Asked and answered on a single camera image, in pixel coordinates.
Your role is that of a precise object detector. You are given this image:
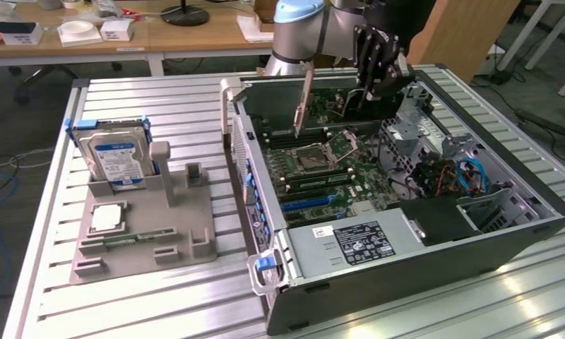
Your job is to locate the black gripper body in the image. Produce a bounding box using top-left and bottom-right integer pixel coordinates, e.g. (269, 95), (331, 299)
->
(361, 0), (437, 58)

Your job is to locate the graphics card with metal bracket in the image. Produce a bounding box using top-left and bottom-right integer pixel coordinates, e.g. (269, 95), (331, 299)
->
(293, 61), (407, 139)

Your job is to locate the wooden cabinet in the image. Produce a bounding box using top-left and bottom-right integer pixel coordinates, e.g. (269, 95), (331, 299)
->
(404, 0), (521, 77)

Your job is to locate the open socket cover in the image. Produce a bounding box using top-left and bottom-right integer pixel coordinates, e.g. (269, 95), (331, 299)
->
(327, 129), (360, 158)

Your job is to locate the white paper stack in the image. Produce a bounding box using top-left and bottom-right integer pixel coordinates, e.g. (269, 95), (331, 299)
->
(236, 14), (277, 44)

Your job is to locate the green motherboard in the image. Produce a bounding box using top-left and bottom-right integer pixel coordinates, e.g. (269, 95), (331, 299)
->
(259, 119), (403, 227)

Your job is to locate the RAM stick with label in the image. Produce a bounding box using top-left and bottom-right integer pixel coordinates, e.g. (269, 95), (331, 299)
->
(284, 170), (355, 194)

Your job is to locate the black stand foot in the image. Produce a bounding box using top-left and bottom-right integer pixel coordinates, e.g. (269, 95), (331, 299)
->
(515, 108), (565, 136)

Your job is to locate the wooden desk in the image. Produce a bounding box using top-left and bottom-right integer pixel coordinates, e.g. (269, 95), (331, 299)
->
(0, 0), (407, 68)

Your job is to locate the black lamp base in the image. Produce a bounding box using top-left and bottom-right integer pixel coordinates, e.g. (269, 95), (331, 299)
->
(160, 0), (211, 27)

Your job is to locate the blue expansion slot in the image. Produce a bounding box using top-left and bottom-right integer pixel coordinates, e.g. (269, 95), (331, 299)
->
(281, 195), (336, 213)

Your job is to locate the grey disk bay cage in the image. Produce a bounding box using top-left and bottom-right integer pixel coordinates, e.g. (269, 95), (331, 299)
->
(455, 188), (544, 234)

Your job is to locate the grey power supply unit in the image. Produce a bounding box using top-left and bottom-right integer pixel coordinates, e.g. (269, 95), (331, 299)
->
(287, 208), (428, 278)

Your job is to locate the small white labelled box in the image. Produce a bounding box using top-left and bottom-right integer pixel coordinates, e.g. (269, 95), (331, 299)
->
(99, 18), (136, 41)

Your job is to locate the black open PC case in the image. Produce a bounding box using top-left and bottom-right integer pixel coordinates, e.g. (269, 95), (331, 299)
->
(219, 69), (565, 336)

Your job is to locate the hard disk with blue rails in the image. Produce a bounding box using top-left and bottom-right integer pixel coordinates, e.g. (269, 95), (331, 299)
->
(63, 118), (159, 194)

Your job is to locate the black chair base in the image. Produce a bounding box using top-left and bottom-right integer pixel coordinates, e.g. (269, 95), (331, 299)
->
(8, 63), (79, 105)

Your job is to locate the silver CPU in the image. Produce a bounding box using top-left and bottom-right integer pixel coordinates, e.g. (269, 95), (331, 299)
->
(88, 203), (127, 234)

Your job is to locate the green RAM stick bare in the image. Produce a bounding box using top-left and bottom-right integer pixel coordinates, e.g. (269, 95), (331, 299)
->
(103, 228), (177, 247)

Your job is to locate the white box black top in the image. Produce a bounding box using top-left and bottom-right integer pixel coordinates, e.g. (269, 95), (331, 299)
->
(0, 21), (45, 46)

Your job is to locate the grey parts rack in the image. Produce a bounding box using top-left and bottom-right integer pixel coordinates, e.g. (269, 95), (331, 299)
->
(69, 140), (220, 289)

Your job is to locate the white table frame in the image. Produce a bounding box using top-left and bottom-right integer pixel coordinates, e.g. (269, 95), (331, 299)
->
(496, 0), (565, 97)

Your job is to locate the red wire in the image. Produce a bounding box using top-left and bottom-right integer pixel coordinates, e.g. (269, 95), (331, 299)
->
(439, 165), (459, 196)

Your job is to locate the blue wire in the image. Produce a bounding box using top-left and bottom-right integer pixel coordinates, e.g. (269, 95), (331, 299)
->
(455, 157), (492, 197)

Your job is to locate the grey case handle blue latch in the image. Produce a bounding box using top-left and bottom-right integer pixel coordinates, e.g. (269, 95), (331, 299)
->
(245, 248), (284, 296)

